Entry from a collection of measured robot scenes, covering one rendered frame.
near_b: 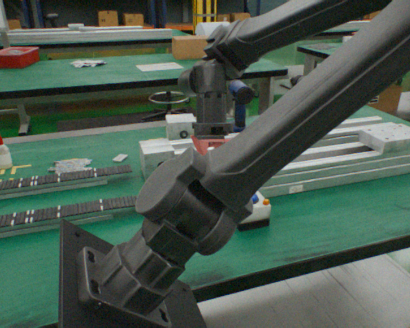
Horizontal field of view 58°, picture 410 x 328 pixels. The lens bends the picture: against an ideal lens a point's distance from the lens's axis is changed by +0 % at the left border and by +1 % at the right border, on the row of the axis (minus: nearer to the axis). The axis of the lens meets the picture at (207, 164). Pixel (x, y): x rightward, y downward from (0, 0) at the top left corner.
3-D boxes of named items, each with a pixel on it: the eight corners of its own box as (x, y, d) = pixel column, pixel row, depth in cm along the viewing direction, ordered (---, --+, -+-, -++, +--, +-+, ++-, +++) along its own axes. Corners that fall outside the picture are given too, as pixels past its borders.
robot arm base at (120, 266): (79, 307, 37) (164, 340, 44) (131, 250, 37) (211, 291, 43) (75, 252, 45) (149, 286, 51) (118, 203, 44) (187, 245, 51)
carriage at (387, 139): (380, 163, 109) (384, 141, 106) (355, 148, 119) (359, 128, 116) (423, 155, 114) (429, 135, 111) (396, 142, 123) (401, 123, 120)
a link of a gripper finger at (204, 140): (199, 182, 64) (198, 127, 63) (194, 175, 71) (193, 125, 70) (237, 180, 65) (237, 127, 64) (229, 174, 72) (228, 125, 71)
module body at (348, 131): (176, 178, 113) (174, 153, 109) (168, 164, 121) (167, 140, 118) (391, 146, 135) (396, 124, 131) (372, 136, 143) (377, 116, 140)
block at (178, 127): (169, 150, 132) (168, 125, 128) (166, 138, 142) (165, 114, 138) (197, 148, 133) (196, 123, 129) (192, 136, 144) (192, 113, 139)
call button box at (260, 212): (239, 232, 88) (240, 209, 86) (224, 211, 97) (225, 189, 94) (269, 226, 91) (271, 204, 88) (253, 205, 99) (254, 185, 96)
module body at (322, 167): (192, 211, 96) (192, 182, 93) (183, 192, 105) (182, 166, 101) (435, 168, 119) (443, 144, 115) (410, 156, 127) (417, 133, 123)
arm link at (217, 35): (225, 21, 67) (256, 54, 71) (199, 33, 77) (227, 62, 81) (187, 72, 65) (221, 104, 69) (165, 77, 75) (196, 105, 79)
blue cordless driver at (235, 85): (233, 148, 133) (235, 88, 124) (220, 129, 151) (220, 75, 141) (253, 147, 135) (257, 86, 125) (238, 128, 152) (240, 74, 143)
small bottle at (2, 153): (5, 164, 122) (-4, 130, 117) (15, 164, 121) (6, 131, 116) (-3, 169, 118) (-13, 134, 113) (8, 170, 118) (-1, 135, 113)
